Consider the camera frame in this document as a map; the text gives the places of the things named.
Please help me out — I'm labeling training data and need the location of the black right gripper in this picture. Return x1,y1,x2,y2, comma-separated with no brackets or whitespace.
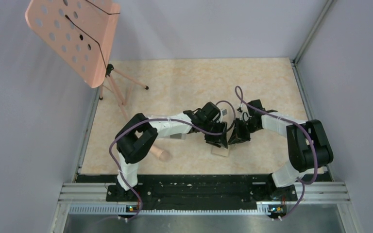
228,117,261,145

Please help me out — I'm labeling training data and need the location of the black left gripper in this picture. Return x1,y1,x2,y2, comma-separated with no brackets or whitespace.
201,119,228,149

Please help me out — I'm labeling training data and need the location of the clear plastic box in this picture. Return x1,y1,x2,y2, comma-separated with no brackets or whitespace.
146,114,191,139

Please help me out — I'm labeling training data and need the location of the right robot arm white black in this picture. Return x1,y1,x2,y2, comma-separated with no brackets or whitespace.
228,100,333,200

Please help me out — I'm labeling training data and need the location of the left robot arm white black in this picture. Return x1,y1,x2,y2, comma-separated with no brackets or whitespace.
111,102,228,201

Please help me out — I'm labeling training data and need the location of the pink wooden cylinder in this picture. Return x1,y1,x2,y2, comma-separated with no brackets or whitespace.
150,146,171,162

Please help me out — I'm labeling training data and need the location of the pink perforated music stand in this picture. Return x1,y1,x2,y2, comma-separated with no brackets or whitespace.
25,0,149,120

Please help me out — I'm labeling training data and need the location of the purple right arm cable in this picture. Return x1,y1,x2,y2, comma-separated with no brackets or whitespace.
235,85,319,219

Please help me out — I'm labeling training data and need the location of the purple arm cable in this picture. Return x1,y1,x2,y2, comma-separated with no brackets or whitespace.
235,85,319,219
108,100,237,213

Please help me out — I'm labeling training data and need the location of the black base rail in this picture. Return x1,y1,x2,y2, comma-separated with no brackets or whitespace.
106,173,332,213

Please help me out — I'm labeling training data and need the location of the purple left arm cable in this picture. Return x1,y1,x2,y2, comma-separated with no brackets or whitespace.
108,100,237,213

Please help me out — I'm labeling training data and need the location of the aluminium frame rail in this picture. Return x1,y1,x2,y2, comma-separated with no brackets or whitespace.
51,175,359,233

